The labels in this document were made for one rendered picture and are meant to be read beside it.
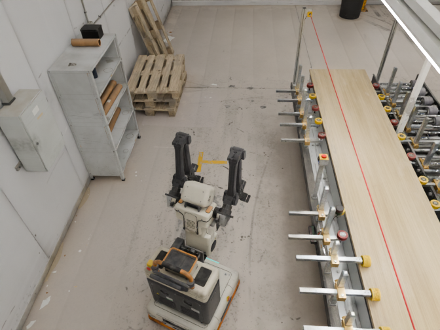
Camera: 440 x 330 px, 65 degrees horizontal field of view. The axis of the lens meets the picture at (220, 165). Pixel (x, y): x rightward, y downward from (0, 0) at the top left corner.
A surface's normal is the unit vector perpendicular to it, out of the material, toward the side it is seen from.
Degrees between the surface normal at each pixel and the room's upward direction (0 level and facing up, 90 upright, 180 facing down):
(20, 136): 90
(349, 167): 0
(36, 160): 90
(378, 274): 0
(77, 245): 0
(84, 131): 90
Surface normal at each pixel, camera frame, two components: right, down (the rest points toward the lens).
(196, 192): -0.33, -0.02
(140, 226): -0.03, -0.73
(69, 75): -0.07, 0.69
